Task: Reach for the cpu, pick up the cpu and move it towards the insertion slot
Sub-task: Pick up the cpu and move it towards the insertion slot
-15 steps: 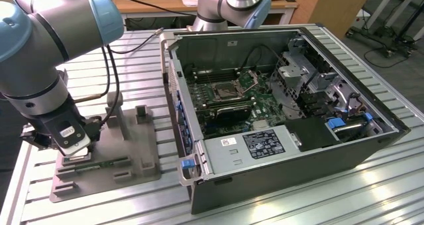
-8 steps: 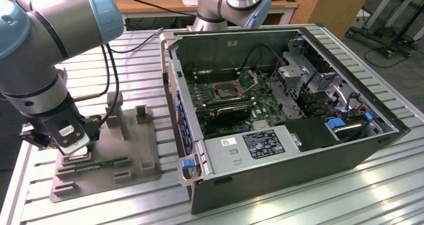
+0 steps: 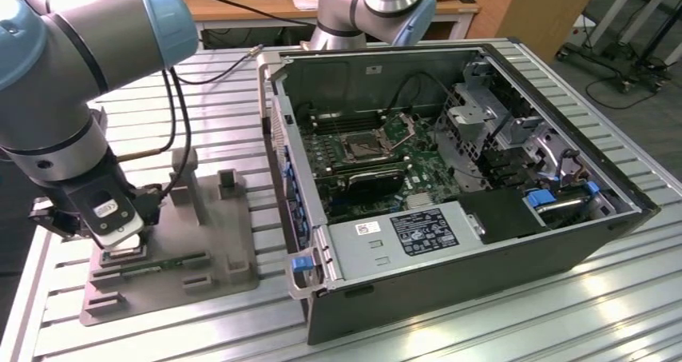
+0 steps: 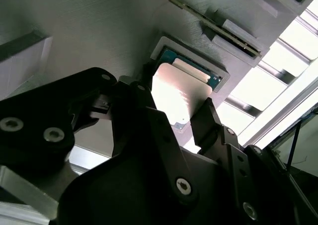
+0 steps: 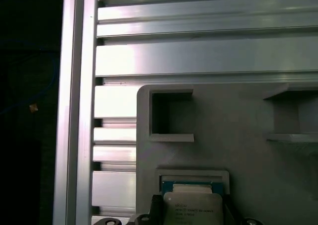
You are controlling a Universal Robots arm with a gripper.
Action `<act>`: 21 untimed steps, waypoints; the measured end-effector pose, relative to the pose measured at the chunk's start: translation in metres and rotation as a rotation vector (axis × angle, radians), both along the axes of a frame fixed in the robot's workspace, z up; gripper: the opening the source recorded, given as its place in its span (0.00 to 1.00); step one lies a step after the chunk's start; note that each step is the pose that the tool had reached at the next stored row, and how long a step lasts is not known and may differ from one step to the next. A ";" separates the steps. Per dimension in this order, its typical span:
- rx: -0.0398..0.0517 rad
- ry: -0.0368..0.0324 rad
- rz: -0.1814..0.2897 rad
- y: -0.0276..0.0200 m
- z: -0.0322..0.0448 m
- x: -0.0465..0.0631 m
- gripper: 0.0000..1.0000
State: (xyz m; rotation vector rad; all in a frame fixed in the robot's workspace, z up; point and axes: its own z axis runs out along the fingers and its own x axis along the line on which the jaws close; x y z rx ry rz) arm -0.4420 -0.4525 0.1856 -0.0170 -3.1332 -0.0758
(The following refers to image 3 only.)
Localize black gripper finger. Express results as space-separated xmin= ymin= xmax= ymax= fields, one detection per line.
xmin=30 ymin=197 xmax=92 ymax=241

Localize black RAM slot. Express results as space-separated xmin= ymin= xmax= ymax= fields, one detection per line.
xmin=314 ymin=121 xmax=386 ymax=130
xmin=311 ymin=113 xmax=386 ymax=121
xmin=313 ymin=117 xmax=387 ymax=125

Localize CPU socket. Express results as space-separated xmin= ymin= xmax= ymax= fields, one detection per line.
xmin=341 ymin=132 xmax=399 ymax=165

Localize grey parts rack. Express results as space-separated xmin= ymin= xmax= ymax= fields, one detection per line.
xmin=78 ymin=148 xmax=262 ymax=327

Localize green RAM stick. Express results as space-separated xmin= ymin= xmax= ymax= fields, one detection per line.
xmin=120 ymin=253 xmax=210 ymax=277

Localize blue case latch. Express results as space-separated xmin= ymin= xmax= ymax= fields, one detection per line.
xmin=290 ymin=256 xmax=315 ymax=276

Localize black graphics card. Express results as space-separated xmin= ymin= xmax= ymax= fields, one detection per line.
xmin=345 ymin=169 xmax=405 ymax=205

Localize wooden desk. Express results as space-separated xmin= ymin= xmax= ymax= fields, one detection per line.
xmin=175 ymin=0 xmax=483 ymax=51

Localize grey power supply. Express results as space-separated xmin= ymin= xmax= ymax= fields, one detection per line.
xmin=326 ymin=201 xmax=487 ymax=280

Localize metal socket cover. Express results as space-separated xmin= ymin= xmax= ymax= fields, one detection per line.
xmin=375 ymin=112 xmax=422 ymax=153

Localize green motherboard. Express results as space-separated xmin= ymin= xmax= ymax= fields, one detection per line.
xmin=298 ymin=109 xmax=465 ymax=225

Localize silver chipset heatsink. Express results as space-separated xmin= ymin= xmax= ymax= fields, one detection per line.
xmin=407 ymin=192 xmax=445 ymax=212

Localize silver metal drive cage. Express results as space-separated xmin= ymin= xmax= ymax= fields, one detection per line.
xmin=437 ymin=58 xmax=539 ymax=179

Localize black drive bay cover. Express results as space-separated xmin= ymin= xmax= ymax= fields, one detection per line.
xmin=458 ymin=188 xmax=553 ymax=245

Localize black open PC case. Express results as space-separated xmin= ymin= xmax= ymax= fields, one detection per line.
xmin=255 ymin=38 xmax=662 ymax=347

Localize wooden cabinet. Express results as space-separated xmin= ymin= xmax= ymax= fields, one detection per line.
xmin=494 ymin=0 xmax=603 ymax=63

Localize wheeled equipment stand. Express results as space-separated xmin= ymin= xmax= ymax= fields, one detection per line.
xmin=557 ymin=0 xmax=682 ymax=95

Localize white black wrist camera box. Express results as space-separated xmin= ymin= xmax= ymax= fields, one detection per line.
xmin=68 ymin=184 xmax=146 ymax=253

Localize thin black cable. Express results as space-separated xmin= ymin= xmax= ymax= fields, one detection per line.
xmin=172 ymin=0 xmax=317 ymax=26

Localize black looped wire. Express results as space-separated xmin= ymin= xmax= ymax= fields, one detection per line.
xmin=386 ymin=72 xmax=450 ymax=116

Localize coloured wire bundle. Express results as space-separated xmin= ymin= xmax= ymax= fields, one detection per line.
xmin=553 ymin=149 xmax=589 ymax=188

